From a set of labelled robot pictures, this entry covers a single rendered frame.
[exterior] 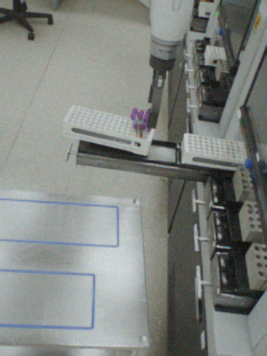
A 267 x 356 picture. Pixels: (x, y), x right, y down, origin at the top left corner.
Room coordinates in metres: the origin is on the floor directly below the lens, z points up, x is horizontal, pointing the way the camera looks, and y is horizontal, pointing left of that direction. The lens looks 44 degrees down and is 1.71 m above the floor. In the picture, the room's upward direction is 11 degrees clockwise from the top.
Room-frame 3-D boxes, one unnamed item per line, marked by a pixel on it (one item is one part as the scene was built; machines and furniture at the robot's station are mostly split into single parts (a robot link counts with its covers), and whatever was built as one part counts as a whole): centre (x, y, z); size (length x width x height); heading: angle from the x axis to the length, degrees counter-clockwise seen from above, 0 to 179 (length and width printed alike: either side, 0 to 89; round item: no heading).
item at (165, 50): (1.09, -0.02, 1.19); 0.09 x 0.09 x 0.06
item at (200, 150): (1.10, -0.30, 0.83); 0.30 x 0.10 x 0.06; 94
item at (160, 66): (1.09, -0.02, 1.12); 0.08 x 0.07 x 0.09; 4
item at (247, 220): (0.80, -0.35, 0.85); 0.12 x 0.02 x 0.06; 3
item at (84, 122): (1.10, 0.11, 0.85); 0.30 x 0.10 x 0.06; 87
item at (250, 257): (0.65, -0.36, 0.85); 0.12 x 0.02 x 0.06; 3
